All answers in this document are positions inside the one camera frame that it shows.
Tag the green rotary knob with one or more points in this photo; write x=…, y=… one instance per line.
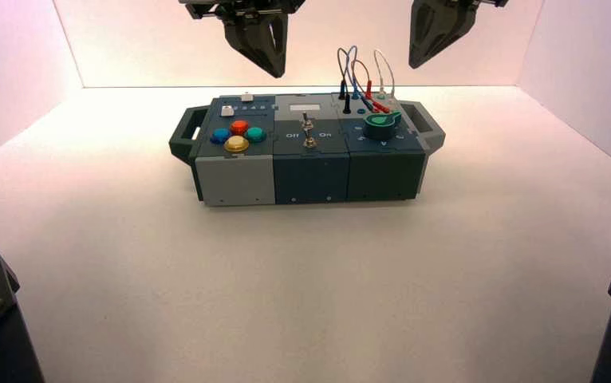
x=382, y=128

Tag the red round push button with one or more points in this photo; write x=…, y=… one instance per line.
x=239, y=127

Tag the blue round push button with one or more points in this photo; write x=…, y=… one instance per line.
x=219, y=137

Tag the yellow round push button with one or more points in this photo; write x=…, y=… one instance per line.
x=236, y=144

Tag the grey modular control box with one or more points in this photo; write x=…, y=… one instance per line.
x=311, y=169

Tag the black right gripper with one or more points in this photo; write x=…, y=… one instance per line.
x=493, y=3

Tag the white square key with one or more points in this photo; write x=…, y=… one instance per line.
x=227, y=111

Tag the teal round push button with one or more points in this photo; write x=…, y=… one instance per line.
x=256, y=134

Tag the metal toggle switch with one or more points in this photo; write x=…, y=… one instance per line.
x=306, y=123
x=310, y=141

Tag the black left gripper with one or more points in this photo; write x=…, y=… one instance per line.
x=242, y=6

